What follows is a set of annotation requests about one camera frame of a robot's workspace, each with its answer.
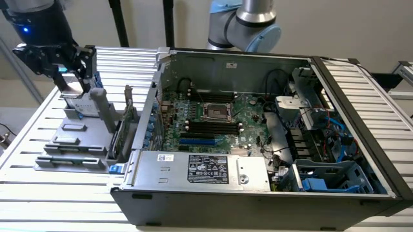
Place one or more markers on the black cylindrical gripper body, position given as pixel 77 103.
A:
pixel 44 26

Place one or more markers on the silver square CPU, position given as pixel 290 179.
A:
pixel 75 89

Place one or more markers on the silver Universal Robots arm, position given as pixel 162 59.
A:
pixel 254 14

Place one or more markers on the black RAM slot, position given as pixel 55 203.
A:
pixel 214 129
pixel 212 93
pixel 214 126
pixel 214 132
pixel 214 122
pixel 210 98

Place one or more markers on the CPU socket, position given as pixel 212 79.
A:
pixel 215 111

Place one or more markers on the long black expansion slot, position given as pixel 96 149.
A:
pixel 196 136

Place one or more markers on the short black expansion slot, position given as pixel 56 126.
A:
pixel 186 148

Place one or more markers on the blue expansion slot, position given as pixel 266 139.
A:
pixel 196 142

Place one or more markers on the disk with white label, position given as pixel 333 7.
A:
pixel 81 105

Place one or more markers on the thick black stand pole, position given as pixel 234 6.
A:
pixel 119 24

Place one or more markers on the green graphics card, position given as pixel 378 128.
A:
pixel 124 125

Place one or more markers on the grey parts rack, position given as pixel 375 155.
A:
pixel 83 135

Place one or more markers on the thin black stand pole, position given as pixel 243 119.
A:
pixel 168 24

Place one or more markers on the short RAM stick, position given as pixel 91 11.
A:
pixel 75 147

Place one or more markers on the long RAM stick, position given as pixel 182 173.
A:
pixel 67 160

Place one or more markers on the blue case latch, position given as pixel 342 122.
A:
pixel 116 169

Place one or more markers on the silver power supply unit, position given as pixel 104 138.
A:
pixel 180 171

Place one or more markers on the round coin battery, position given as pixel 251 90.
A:
pixel 252 101

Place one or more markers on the green motherboard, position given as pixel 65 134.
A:
pixel 251 125

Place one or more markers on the silver chipset heat sink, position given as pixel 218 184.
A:
pixel 239 152

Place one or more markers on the metal drive cage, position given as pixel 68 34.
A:
pixel 306 106

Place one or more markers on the open black PC case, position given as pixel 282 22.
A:
pixel 244 207

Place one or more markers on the blue plastic disk bay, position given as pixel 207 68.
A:
pixel 331 176

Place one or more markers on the aluminium profile frame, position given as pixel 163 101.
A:
pixel 402 70

